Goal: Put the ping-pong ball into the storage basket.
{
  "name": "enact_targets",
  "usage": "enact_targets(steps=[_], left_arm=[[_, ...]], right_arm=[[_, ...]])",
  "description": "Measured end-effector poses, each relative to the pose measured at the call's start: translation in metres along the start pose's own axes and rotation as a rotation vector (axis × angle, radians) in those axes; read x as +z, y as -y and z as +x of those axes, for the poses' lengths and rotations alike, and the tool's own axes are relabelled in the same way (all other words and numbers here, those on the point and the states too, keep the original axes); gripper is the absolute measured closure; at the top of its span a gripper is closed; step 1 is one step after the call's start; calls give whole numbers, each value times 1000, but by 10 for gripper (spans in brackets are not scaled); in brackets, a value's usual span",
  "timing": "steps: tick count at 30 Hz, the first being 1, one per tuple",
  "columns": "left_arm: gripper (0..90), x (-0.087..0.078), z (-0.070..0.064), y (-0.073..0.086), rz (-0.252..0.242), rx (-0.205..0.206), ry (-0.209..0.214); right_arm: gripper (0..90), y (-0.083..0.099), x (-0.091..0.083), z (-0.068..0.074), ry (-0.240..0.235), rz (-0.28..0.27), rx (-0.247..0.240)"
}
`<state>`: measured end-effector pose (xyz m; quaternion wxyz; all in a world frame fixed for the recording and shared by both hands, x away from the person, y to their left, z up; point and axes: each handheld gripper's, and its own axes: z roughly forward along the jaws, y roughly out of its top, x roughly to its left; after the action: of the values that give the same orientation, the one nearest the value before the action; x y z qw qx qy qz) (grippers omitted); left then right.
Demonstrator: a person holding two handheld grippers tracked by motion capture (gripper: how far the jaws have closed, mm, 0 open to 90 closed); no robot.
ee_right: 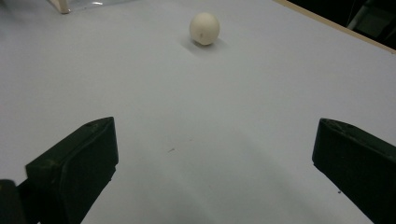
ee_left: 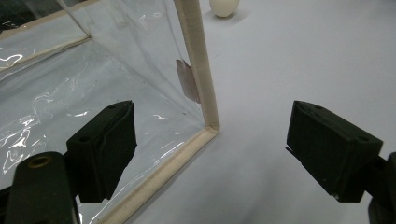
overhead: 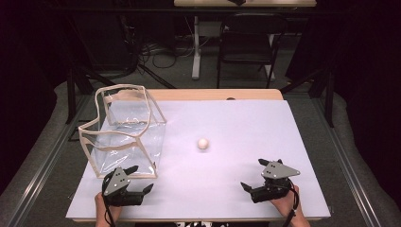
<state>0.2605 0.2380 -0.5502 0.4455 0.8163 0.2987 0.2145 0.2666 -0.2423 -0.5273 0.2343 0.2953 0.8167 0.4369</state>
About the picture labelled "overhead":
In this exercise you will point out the white desk with legs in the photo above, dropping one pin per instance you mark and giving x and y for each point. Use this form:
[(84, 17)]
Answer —
[(196, 56)]

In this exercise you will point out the person's right hand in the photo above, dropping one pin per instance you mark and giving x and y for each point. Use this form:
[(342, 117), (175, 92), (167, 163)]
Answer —
[(290, 205)]

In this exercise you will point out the black metal stand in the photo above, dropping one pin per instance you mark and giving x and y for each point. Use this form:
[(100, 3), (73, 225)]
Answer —
[(330, 101), (70, 94)]

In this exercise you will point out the white table mat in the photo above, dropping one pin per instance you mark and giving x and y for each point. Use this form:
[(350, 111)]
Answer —
[(236, 176)]

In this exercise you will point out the clear bag with beige trim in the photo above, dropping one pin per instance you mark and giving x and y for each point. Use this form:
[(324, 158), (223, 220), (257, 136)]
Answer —
[(126, 148)]

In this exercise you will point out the grey metal floor rail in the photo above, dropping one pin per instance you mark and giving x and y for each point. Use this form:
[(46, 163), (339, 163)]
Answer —
[(44, 164), (346, 164)]

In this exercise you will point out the black folding chair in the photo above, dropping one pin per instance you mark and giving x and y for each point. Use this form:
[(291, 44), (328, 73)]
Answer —
[(249, 47)]

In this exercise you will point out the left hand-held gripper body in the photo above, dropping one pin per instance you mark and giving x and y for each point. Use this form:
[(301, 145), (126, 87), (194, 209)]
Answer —
[(118, 181)]

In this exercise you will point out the wooden table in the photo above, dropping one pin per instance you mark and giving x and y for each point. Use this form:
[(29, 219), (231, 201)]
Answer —
[(205, 94)]

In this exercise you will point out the black tripod legs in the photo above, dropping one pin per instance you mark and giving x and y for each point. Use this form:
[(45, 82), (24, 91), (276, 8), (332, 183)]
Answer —
[(156, 77)]

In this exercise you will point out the person's left hand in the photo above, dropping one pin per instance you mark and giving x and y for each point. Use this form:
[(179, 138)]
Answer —
[(105, 211)]

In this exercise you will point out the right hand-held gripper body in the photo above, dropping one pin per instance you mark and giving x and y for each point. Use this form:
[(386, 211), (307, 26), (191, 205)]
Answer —
[(277, 171)]

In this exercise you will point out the small white ball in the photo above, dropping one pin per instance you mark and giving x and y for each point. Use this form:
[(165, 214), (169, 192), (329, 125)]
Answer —
[(203, 143)]

